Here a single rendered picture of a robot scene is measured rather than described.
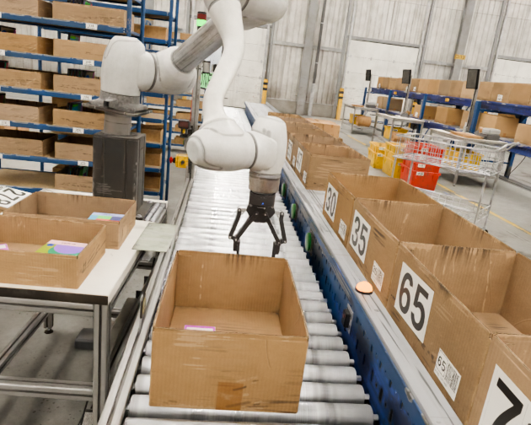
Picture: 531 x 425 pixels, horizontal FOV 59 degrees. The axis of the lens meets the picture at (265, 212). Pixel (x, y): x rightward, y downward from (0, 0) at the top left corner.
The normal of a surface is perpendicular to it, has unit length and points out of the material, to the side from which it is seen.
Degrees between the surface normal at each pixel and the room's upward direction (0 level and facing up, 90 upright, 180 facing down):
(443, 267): 89
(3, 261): 91
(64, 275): 90
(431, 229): 89
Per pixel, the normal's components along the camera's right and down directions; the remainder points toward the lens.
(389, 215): 0.08, 0.28
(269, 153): 0.55, 0.33
